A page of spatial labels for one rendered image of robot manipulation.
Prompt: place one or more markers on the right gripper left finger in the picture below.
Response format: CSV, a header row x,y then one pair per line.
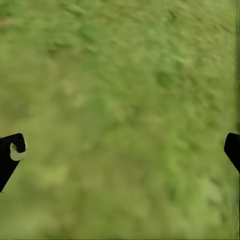
x,y
12,150

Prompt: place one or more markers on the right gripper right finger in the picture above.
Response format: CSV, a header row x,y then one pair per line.
x,y
232,149

